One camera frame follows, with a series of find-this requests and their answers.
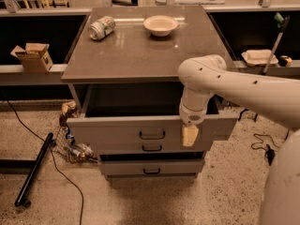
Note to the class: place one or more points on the wire basket with trash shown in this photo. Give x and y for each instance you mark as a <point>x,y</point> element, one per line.
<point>65,144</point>

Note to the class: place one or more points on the white robot base body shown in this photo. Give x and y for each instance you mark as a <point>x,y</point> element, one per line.
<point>281,198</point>

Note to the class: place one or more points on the reacher grabber tool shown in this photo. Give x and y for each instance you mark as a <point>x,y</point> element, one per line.
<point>282,23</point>

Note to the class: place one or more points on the grey drawer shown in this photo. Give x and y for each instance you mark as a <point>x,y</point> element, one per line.
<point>151,167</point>
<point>145,112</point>
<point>148,147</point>

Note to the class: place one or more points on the crushed green soda can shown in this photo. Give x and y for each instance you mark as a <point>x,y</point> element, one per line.
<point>101,28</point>

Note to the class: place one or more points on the open cardboard box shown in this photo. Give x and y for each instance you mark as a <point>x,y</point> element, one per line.
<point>35,57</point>

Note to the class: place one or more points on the black metal table leg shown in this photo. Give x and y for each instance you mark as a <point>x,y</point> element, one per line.
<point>22,199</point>

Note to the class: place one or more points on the yellow tape measure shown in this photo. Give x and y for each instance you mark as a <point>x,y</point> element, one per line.
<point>285,61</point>

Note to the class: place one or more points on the grey drawer cabinet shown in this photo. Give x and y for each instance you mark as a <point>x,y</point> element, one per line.
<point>131,54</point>

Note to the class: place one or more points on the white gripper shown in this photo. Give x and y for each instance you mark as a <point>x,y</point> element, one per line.
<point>193,116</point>

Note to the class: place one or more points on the white paper bowl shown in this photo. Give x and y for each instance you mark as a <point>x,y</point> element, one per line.
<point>160,25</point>

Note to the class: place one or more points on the black power adapter with cord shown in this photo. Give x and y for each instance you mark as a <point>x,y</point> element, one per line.
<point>266,143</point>

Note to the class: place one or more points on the white takeout container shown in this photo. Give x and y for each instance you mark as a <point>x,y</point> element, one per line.
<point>255,58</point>

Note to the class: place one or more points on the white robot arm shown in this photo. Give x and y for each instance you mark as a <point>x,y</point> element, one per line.
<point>277,99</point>

